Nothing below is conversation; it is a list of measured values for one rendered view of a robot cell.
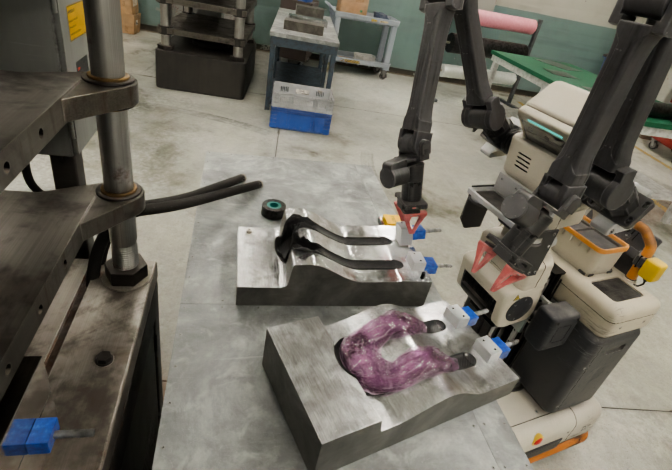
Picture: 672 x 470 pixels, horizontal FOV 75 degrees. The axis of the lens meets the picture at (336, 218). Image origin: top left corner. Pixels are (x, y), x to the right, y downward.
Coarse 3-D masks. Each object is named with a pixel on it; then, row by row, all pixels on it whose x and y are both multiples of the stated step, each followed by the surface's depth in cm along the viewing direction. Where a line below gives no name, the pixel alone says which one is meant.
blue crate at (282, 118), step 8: (272, 112) 420; (280, 112) 421; (288, 112) 422; (296, 112) 422; (304, 112) 423; (312, 112) 424; (272, 120) 425; (280, 120) 425; (288, 120) 426; (296, 120) 427; (304, 120) 427; (312, 120) 428; (320, 120) 429; (328, 120) 429; (280, 128) 430; (288, 128) 430; (296, 128) 431; (304, 128) 432; (312, 128) 432; (320, 128) 433; (328, 128) 434
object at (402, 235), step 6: (396, 222) 127; (402, 222) 127; (396, 228) 127; (402, 228) 123; (420, 228) 126; (438, 228) 128; (396, 234) 128; (402, 234) 124; (408, 234) 124; (414, 234) 125; (420, 234) 125; (402, 240) 124; (408, 240) 125
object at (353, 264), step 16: (288, 224) 118; (304, 224) 117; (288, 240) 120; (304, 240) 110; (336, 240) 121; (352, 240) 126; (368, 240) 127; (384, 240) 128; (288, 256) 110; (336, 256) 115
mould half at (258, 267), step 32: (320, 224) 123; (256, 256) 115; (320, 256) 108; (352, 256) 118; (384, 256) 120; (256, 288) 105; (288, 288) 107; (320, 288) 109; (352, 288) 110; (384, 288) 112; (416, 288) 114
